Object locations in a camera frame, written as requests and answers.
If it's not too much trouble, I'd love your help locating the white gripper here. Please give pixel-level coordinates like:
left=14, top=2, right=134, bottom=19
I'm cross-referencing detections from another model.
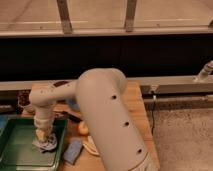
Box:
left=34, top=108, right=54, bottom=142

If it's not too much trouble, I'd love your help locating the blue plastic cup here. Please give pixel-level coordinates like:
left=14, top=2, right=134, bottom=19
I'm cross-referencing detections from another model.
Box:
left=66, top=99, right=79, bottom=111

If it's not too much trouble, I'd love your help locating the white cup with dark contents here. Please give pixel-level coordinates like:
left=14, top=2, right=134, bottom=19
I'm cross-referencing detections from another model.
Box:
left=18, top=90, right=35, bottom=114

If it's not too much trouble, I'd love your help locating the black handled utensil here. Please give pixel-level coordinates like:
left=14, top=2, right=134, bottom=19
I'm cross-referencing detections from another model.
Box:
left=54, top=111, right=82, bottom=123

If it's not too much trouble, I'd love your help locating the wooden cutting board table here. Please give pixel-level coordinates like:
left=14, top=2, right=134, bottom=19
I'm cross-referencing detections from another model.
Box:
left=21, top=82, right=160, bottom=171

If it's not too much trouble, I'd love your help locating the metal rail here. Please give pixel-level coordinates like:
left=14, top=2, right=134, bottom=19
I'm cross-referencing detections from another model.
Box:
left=0, top=75, right=213, bottom=100

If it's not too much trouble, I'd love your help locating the grey blue patterned towel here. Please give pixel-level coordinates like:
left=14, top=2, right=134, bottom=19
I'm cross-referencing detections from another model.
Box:
left=32, top=134, right=57, bottom=152

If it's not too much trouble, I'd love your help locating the green plastic tray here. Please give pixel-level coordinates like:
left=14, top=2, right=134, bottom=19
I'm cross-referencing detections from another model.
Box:
left=0, top=118, right=67, bottom=171

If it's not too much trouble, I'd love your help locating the yellow red apple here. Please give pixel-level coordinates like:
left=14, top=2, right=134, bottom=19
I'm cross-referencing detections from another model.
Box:
left=78, top=121, right=89, bottom=136

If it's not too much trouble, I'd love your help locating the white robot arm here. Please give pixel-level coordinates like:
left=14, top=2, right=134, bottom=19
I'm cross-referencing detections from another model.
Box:
left=29, top=68, right=158, bottom=171

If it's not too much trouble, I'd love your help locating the blue sponge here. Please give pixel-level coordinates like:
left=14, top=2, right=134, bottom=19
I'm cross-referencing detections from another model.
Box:
left=63, top=139, right=83, bottom=165

